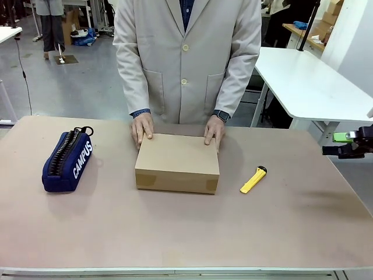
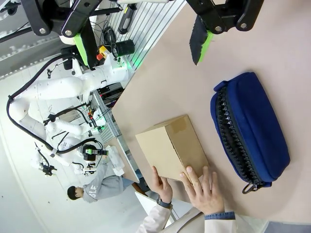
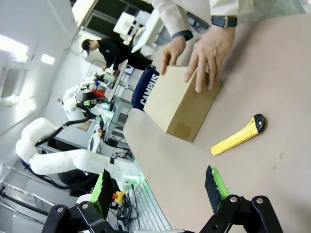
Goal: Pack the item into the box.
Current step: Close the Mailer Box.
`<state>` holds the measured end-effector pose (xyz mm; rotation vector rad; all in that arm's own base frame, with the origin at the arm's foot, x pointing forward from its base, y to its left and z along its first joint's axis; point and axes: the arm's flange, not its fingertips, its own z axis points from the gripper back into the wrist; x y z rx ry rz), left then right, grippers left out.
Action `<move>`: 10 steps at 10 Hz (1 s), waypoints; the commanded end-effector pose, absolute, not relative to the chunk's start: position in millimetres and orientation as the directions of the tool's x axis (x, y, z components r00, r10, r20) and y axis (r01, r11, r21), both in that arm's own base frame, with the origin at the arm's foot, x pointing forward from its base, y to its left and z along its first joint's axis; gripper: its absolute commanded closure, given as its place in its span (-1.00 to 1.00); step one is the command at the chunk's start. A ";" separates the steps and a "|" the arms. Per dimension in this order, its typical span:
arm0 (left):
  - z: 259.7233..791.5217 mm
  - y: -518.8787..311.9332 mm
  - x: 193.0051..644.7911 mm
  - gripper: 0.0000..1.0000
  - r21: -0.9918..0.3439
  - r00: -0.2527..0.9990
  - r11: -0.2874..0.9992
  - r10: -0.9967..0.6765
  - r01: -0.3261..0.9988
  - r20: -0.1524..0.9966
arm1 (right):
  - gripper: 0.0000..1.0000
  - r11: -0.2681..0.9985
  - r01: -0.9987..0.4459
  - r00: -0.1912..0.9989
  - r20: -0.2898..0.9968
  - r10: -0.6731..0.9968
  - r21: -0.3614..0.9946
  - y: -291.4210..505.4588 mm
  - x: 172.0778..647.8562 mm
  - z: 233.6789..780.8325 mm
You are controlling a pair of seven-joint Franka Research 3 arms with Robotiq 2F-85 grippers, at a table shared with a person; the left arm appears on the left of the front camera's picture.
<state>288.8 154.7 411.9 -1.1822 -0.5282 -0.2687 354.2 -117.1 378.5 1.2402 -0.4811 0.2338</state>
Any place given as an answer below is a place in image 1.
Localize wooden workbench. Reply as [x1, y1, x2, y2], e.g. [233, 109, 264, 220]
[282, 22, 326, 54]

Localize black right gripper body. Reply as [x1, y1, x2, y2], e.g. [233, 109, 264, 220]
[349, 124, 373, 160]

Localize black stand pole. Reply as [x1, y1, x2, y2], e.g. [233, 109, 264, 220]
[297, 0, 321, 53]

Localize small white table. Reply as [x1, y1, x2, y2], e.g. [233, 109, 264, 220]
[0, 26, 23, 125]

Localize dark clothed background figure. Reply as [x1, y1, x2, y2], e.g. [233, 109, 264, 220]
[261, 0, 304, 49]

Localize navy Campus pencil case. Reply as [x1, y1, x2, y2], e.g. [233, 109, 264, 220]
[42, 126, 95, 193]

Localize person's right forearm beige sleeve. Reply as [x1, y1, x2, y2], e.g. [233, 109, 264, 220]
[115, 46, 153, 119]

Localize person's left forearm beige sleeve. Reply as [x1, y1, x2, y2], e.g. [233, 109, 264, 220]
[214, 54, 261, 118]

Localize metal floor plate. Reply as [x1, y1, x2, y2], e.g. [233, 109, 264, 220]
[54, 54, 79, 65]

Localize brown cardboard box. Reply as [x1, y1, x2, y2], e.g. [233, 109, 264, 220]
[135, 133, 220, 196]

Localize background person grey trousers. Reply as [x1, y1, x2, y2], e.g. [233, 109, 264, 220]
[34, 0, 66, 61]

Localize person's right hand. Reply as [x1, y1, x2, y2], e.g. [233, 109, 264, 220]
[129, 112, 155, 151]

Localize cardboard box on floor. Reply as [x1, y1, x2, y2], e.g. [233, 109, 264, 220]
[60, 9, 82, 46]

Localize black smartwatch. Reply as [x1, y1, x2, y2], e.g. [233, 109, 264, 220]
[212, 109, 231, 123]

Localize blue bag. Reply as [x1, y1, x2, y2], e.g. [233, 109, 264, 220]
[71, 27, 98, 47]

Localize yellow utility knife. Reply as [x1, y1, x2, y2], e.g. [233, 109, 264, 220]
[240, 165, 268, 194]

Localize stacked cardboard boxes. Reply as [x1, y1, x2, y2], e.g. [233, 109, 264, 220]
[313, 0, 344, 39]

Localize black hanging cable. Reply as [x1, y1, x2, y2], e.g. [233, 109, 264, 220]
[13, 35, 33, 117]

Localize person's left hand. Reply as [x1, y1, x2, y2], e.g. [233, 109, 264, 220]
[203, 115, 227, 155]

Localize large white table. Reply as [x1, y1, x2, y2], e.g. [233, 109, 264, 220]
[246, 46, 373, 148]

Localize beige lab coat torso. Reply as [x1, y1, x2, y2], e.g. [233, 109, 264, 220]
[112, 0, 262, 128]

